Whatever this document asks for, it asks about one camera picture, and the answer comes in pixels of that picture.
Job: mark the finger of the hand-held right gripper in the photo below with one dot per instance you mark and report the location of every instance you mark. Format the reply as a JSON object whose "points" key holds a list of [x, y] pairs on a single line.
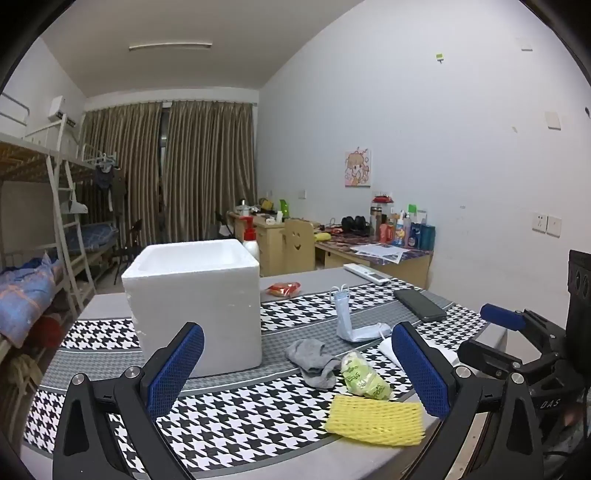
{"points": [[489, 357], [503, 317]]}

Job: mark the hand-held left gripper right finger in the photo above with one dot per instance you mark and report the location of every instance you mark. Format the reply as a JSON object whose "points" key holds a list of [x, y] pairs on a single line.
{"points": [[420, 369]]}

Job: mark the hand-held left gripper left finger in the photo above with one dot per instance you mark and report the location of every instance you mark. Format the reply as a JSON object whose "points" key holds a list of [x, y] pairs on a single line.
{"points": [[178, 369]]}

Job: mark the white soft towel sheet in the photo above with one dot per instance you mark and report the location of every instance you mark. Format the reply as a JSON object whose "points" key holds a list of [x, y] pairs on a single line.
{"points": [[388, 350]]}

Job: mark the green and white soft packet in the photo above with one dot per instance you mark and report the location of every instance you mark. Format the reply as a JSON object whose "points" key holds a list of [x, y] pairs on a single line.
{"points": [[362, 376]]}

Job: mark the white foam box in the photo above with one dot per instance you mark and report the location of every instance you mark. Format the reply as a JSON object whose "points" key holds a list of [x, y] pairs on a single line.
{"points": [[207, 314]]}

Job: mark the yellow foam fruit net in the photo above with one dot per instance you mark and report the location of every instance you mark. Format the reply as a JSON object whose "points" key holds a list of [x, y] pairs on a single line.
{"points": [[374, 420]]}

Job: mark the grey sock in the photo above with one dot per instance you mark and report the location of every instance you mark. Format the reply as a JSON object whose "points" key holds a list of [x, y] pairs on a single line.
{"points": [[309, 357]]}

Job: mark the yellow soft item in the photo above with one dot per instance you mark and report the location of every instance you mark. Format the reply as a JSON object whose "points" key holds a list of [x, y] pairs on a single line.
{"points": [[323, 236]]}

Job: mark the black smartphone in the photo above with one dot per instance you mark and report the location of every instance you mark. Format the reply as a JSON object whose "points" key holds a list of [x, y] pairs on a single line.
{"points": [[420, 304]]}

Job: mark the houndstooth table cloth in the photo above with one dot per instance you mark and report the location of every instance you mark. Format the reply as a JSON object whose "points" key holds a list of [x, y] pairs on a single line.
{"points": [[231, 424]]}

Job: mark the wooden desk with patterned cover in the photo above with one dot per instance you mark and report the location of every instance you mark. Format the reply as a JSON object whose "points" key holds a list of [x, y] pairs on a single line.
{"points": [[415, 272]]}

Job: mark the white remote control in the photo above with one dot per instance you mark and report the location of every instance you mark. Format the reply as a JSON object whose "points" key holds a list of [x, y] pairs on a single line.
{"points": [[368, 273]]}

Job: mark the printed paper sheets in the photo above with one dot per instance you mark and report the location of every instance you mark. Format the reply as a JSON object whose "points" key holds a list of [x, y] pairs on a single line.
{"points": [[381, 252]]}

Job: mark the group of toiletry bottles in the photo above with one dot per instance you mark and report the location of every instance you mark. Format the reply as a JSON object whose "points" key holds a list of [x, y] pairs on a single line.
{"points": [[406, 230]]}

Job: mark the red snack packet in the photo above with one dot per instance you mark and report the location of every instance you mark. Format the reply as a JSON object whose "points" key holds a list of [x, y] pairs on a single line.
{"points": [[284, 289]]}

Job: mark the black folding chair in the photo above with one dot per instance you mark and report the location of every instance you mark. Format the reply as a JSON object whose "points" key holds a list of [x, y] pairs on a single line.
{"points": [[131, 240]]}

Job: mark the white bottle with red pump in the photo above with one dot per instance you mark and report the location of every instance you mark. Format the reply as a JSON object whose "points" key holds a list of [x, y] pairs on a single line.
{"points": [[251, 247]]}

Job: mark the beige cloth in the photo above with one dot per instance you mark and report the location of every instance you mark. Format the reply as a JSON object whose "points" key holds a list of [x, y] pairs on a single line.
{"points": [[23, 376]]}

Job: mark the wooden desk with drawers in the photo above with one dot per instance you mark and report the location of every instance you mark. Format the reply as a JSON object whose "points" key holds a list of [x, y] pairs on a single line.
{"points": [[270, 240]]}

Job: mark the white metal bunk bed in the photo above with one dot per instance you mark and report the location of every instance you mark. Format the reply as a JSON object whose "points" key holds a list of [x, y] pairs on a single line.
{"points": [[92, 233], [23, 159]]}

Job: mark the blue checked quilt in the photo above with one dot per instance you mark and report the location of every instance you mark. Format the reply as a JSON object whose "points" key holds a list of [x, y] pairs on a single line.
{"points": [[27, 295]]}

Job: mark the wooden chair with smiley face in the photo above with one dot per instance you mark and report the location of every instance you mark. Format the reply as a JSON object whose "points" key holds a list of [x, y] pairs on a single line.
{"points": [[298, 244]]}

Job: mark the metal pot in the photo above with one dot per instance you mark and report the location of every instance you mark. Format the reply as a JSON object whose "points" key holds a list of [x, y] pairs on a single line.
{"points": [[244, 207]]}

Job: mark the grey hanging pouch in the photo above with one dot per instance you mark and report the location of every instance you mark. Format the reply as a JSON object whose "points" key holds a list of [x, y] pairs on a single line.
{"points": [[76, 207]]}

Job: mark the dark hanging clothes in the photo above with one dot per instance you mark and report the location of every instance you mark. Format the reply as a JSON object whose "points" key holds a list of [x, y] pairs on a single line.
{"points": [[111, 184]]}

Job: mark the brown curtain panel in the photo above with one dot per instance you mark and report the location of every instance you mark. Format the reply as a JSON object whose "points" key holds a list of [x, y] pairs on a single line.
{"points": [[120, 175], [207, 170]]}

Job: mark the white air conditioner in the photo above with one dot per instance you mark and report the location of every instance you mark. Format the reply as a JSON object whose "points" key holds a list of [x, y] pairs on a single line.
{"points": [[57, 108]]}

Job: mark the ceiling tube light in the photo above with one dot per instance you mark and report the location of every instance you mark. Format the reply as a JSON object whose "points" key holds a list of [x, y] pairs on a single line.
{"points": [[171, 45]]}

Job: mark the white double wall socket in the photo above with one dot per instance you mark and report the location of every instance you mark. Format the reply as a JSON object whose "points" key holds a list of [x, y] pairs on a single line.
{"points": [[547, 225]]}

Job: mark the white wall switch plate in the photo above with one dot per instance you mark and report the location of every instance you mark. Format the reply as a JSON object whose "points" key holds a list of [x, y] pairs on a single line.
{"points": [[553, 120]]}

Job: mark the pink cartoon wall poster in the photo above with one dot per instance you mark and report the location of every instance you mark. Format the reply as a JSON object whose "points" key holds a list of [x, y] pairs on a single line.
{"points": [[358, 168]]}

